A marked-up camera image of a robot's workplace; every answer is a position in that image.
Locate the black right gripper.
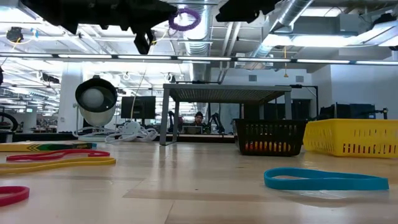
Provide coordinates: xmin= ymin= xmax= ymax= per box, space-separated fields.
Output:
xmin=215 ymin=0 xmax=282 ymax=24

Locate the yellow crayon box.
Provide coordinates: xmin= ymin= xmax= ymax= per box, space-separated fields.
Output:
xmin=0 ymin=141 xmax=93 ymax=153

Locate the red rubber band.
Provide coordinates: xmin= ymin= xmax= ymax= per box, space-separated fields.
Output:
xmin=6 ymin=149 xmax=111 ymax=162
xmin=0 ymin=185 xmax=30 ymax=208

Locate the grey perforated metal riser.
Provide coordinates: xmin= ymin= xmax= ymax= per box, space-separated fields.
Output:
xmin=159 ymin=83 xmax=294 ymax=147

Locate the long ceiling light strip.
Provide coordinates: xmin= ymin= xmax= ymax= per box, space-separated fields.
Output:
xmin=0 ymin=53 xmax=398 ymax=66

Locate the white lamp cable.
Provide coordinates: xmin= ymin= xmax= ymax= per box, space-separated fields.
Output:
xmin=73 ymin=120 xmax=159 ymax=144

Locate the black ceiling cord reel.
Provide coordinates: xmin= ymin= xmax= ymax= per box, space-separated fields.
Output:
xmin=6 ymin=26 xmax=24 ymax=44

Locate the yellow rubber band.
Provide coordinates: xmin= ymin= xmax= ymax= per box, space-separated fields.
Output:
xmin=0 ymin=157 xmax=117 ymax=175

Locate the black plastic basket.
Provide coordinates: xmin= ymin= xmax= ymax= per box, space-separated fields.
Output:
xmin=232 ymin=118 xmax=308 ymax=157

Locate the black background monitor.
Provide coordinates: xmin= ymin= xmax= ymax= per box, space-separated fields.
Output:
xmin=120 ymin=96 xmax=157 ymax=120

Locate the purple coil wristband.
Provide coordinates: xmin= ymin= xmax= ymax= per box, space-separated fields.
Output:
xmin=169 ymin=7 xmax=202 ymax=32

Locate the yellow plastic basket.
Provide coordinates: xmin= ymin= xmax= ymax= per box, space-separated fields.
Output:
xmin=302 ymin=118 xmax=398 ymax=159

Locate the silver smooth air duct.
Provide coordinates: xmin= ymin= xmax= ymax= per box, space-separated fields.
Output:
xmin=248 ymin=0 xmax=315 ymax=60

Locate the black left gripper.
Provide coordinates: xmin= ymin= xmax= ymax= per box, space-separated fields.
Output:
xmin=21 ymin=0 xmax=178 ymax=55

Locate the dark background workstation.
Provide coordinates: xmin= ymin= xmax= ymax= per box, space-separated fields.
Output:
xmin=317 ymin=103 xmax=389 ymax=121

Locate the yellow hanging pendant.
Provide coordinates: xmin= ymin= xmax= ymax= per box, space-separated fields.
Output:
xmin=282 ymin=45 xmax=289 ymax=78

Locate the blue rubber band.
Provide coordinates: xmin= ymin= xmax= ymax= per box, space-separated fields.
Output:
xmin=263 ymin=167 xmax=390 ymax=192

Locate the person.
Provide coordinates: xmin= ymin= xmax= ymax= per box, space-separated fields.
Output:
xmin=193 ymin=111 xmax=205 ymax=127

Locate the white desk lamp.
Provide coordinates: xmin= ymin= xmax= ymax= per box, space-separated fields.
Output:
xmin=73 ymin=74 xmax=119 ymax=142

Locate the silver corrugated air duct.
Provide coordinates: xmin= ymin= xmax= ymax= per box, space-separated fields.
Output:
xmin=178 ymin=0 xmax=214 ymax=82

